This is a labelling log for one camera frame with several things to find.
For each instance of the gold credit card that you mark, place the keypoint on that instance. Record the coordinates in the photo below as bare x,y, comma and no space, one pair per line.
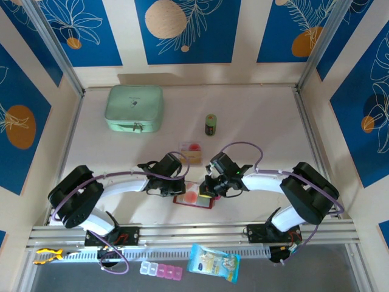
191,158

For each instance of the aluminium table side rail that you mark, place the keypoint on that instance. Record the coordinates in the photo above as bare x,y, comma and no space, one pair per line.
302,106
71,130

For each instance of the clear plastic box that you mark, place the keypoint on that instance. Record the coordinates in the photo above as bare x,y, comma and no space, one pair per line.
191,164

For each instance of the black connector block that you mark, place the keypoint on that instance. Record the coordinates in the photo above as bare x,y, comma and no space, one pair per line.
279,257
111,257

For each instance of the white card red circle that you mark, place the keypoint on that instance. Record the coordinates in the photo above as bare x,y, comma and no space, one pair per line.
192,186
193,147
190,197

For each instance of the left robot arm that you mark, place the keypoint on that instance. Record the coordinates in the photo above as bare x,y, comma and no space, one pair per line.
76,194

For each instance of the red leather card holder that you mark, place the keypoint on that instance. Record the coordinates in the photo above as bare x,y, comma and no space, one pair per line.
194,206

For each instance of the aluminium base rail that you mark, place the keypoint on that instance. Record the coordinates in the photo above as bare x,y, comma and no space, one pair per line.
194,232

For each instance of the mint green zip pouch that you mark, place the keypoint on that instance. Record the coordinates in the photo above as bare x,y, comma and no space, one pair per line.
133,106

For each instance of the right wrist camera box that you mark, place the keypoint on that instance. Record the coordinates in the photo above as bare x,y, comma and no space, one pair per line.
209,170

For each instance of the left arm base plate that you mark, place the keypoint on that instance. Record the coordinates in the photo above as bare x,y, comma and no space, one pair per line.
130,235

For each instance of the green cylindrical can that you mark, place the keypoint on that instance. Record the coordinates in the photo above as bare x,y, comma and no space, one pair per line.
210,124

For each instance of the blue wet wipes packet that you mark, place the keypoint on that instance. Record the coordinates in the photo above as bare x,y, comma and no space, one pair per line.
212,263

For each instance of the clear and pink pill organizer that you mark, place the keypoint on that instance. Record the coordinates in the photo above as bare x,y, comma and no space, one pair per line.
161,270

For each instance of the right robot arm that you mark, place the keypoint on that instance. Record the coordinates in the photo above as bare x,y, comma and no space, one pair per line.
310,191

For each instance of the aluminium frame post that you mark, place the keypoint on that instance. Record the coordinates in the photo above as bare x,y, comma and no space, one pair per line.
320,45
58,51

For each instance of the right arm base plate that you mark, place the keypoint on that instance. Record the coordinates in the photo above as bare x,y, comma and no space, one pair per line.
258,234

